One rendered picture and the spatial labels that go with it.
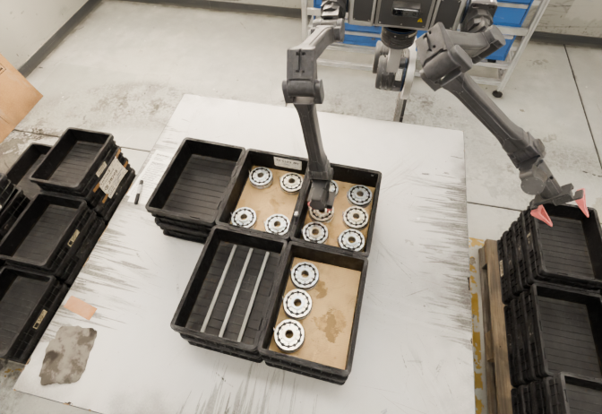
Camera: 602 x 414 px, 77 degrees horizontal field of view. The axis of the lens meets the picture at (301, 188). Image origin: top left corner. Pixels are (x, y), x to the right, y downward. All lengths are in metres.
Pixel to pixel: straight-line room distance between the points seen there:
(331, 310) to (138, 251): 0.88
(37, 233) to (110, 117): 1.35
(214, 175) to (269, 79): 1.90
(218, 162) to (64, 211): 1.08
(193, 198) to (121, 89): 2.24
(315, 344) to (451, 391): 0.50
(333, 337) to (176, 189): 0.92
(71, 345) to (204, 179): 0.81
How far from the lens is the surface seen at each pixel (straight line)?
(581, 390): 2.01
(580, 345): 2.20
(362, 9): 1.52
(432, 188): 1.90
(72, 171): 2.55
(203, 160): 1.82
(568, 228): 2.33
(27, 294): 2.52
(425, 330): 1.59
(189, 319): 1.47
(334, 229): 1.55
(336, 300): 1.43
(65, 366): 1.74
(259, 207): 1.62
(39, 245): 2.49
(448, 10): 1.52
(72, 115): 3.75
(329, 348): 1.39
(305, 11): 3.24
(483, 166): 3.06
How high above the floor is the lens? 2.18
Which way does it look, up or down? 55 degrees down
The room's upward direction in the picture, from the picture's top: 2 degrees counter-clockwise
